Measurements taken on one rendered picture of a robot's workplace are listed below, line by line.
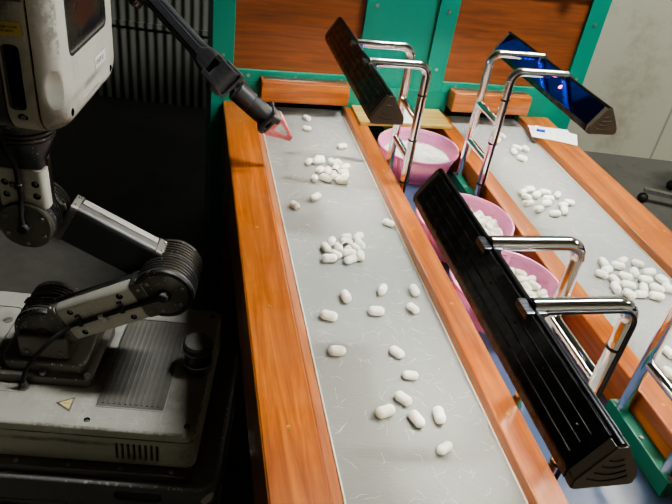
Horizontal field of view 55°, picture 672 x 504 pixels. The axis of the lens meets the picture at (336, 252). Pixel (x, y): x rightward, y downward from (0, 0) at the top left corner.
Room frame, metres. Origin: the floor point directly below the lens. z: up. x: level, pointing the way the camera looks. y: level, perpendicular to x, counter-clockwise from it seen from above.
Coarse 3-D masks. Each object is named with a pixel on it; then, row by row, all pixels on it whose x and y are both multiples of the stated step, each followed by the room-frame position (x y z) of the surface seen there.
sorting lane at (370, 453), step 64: (320, 128) 2.02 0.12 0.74; (320, 192) 1.59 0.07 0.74; (320, 256) 1.28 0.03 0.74; (384, 256) 1.32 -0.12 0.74; (320, 320) 1.04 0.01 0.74; (384, 320) 1.08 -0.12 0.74; (320, 384) 0.86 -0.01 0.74; (384, 384) 0.89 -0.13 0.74; (448, 384) 0.91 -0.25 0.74; (384, 448) 0.74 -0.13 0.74
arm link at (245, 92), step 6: (240, 84) 1.62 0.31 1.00; (234, 90) 1.60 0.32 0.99; (240, 90) 1.60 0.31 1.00; (246, 90) 1.61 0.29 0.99; (252, 90) 1.63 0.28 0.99; (234, 96) 1.59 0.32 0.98; (240, 96) 1.59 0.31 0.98; (246, 96) 1.60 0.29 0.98; (252, 96) 1.61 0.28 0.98; (234, 102) 1.60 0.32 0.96; (240, 102) 1.59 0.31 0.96; (246, 102) 1.60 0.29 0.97; (252, 102) 1.60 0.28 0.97; (246, 108) 1.60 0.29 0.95
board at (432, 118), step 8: (360, 112) 2.13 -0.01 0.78; (424, 112) 2.22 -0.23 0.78; (432, 112) 2.23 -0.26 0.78; (440, 112) 2.25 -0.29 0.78; (360, 120) 2.06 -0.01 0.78; (368, 120) 2.07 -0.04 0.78; (424, 120) 2.15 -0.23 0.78; (432, 120) 2.16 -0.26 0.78; (440, 120) 2.17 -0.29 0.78; (440, 128) 2.12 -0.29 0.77; (448, 128) 2.13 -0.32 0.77
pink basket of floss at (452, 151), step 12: (384, 132) 2.01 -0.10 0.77; (408, 132) 2.07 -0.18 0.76; (420, 132) 2.07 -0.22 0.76; (432, 132) 2.07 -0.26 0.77; (384, 144) 2.00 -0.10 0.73; (432, 144) 2.05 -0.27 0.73; (444, 144) 2.03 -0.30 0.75; (384, 156) 1.89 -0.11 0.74; (396, 156) 1.84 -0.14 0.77; (456, 156) 1.90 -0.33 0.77; (396, 168) 1.85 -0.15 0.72; (420, 168) 1.83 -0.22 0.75; (432, 168) 1.83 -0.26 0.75; (444, 168) 1.86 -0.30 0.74; (408, 180) 1.85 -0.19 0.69; (420, 180) 1.85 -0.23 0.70
